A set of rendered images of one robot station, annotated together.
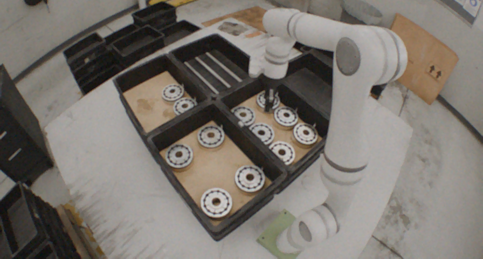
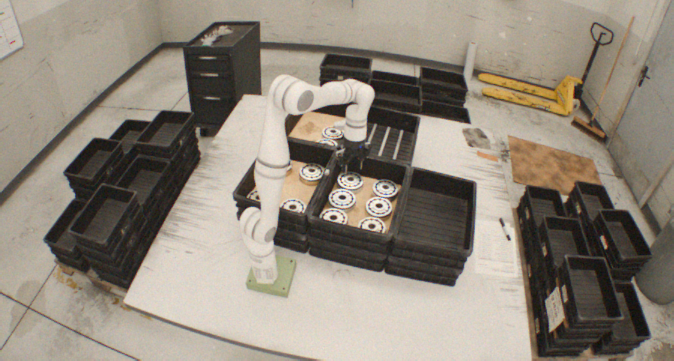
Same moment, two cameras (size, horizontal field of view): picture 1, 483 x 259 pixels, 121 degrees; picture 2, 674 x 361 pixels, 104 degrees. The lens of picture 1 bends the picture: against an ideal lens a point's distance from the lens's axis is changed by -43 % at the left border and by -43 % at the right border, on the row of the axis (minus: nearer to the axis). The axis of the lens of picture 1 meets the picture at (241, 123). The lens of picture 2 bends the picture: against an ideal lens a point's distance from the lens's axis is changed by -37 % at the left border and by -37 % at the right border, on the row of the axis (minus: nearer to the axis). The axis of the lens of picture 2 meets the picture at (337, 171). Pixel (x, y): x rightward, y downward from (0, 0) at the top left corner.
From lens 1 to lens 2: 1.08 m
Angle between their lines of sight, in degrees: 42
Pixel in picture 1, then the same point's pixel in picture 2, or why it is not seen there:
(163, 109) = (314, 138)
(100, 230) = (201, 171)
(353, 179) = (257, 168)
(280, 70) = (348, 131)
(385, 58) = (274, 89)
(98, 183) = (233, 151)
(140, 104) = (307, 125)
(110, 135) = not seen: hidden behind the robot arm
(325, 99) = (441, 232)
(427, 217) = not seen: outside the picture
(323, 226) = (248, 214)
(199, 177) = not seen: hidden behind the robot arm
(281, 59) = (348, 121)
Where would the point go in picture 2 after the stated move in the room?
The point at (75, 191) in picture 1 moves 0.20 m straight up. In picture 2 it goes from (216, 143) to (212, 112)
